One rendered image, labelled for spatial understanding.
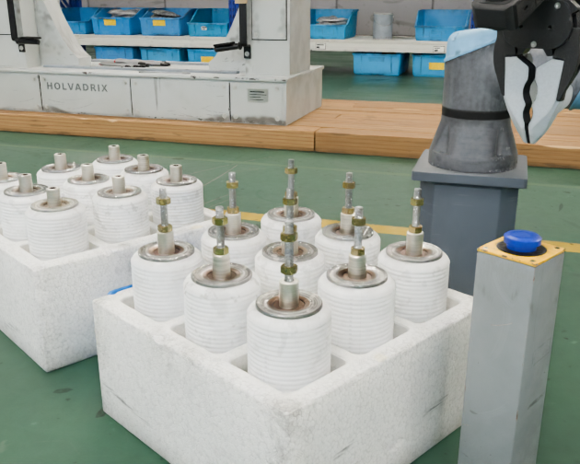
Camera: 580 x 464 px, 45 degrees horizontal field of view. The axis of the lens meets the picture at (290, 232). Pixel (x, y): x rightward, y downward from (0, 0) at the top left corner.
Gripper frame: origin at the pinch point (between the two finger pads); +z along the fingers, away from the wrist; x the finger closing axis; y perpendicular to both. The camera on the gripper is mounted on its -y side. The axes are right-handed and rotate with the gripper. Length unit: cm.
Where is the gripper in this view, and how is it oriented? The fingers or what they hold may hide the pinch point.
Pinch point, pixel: (527, 132)
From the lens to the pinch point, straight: 78.0
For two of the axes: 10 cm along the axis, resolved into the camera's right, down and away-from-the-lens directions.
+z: 0.0, 9.5, 3.3
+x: -7.2, -2.3, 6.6
